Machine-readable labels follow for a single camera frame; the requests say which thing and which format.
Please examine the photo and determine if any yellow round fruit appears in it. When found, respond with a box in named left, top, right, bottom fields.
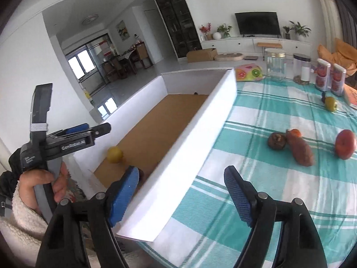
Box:
left=106, top=146, right=123, bottom=163

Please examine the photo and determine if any long sweet potato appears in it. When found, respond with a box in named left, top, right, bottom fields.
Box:
left=286, top=130, right=315, bottom=167

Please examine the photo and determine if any red apple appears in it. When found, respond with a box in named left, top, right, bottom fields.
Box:
left=335, top=130, right=356, bottom=160

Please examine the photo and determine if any small orange tangerine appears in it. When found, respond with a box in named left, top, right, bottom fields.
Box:
left=290, top=129, right=302, bottom=137

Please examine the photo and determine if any green apple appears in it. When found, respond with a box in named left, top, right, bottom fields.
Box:
left=324, top=96, right=338, bottom=113

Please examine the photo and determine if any dark brown water chestnut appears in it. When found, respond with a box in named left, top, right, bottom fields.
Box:
left=139, top=169, right=145, bottom=184

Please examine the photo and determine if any person left hand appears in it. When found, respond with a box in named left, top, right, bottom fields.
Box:
left=18, top=162, right=68, bottom=215

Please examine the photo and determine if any white fleece sleeve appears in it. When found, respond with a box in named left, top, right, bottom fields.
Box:
left=0, top=171, right=90, bottom=268

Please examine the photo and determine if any white cardboard box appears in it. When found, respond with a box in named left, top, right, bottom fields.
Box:
left=65, top=68, right=237, bottom=242

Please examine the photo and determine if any teal plaid tablecloth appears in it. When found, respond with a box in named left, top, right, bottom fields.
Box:
left=141, top=79, right=356, bottom=267

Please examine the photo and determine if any ceiling lamp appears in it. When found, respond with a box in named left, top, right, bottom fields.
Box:
left=82, top=14, right=99, bottom=26

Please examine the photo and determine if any brown cardboard box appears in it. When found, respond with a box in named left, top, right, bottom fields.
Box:
left=186, top=48, right=218, bottom=63

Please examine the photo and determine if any dark glass cabinet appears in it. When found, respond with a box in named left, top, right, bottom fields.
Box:
left=155, top=0, right=201, bottom=59

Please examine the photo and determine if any red flower vase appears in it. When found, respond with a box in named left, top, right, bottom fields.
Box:
left=200, top=22, right=212, bottom=41

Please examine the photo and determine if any round wooden tray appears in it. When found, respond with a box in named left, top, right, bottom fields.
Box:
left=214, top=53, right=245, bottom=62

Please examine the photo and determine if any green plant white vase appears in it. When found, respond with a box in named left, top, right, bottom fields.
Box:
left=212, top=24, right=232, bottom=40

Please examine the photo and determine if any orange book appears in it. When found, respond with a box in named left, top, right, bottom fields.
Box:
left=344, top=84, right=357, bottom=109

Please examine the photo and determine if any fruit print pouch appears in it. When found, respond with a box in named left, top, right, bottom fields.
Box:
left=235, top=64, right=264, bottom=82

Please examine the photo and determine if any right pink canister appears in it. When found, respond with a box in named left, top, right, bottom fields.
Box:
left=331, top=64, right=346, bottom=96

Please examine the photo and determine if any pink canister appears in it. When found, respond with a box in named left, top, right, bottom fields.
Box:
left=315, top=58, right=331, bottom=91
left=331, top=64, right=346, bottom=96

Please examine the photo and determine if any left pink canister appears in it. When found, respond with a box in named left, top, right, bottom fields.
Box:
left=315, top=58, right=331, bottom=91

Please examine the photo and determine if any white tv cabinet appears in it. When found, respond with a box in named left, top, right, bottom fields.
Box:
left=201, top=38, right=312, bottom=59

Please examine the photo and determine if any black lid plastic jar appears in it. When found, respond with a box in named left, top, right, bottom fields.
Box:
left=293, top=53, right=311, bottom=85

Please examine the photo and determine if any gold lid glass jar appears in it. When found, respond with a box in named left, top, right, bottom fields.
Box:
left=265, top=48, right=286, bottom=81

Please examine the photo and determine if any black television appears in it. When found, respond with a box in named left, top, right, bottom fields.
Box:
left=235, top=12, right=281, bottom=36

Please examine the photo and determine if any orange lounge chair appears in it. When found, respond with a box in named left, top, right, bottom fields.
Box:
left=317, top=38, right=357, bottom=76

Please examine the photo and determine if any small wooden bench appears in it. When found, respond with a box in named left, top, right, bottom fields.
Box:
left=256, top=42, right=282, bottom=60

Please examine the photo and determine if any small potted plant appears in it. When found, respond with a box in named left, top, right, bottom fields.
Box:
left=282, top=26, right=291, bottom=39

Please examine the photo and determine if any large potted plant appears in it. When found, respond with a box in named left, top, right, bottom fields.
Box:
left=289, top=21, right=312, bottom=42

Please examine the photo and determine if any covered standing air conditioner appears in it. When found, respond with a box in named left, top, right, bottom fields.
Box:
left=320, top=0, right=343, bottom=53

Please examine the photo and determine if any grey curtain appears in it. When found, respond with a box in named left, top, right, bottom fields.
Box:
left=336, top=0, right=356, bottom=47

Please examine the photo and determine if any wall painting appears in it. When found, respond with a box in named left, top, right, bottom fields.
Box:
left=116, top=20, right=130, bottom=41

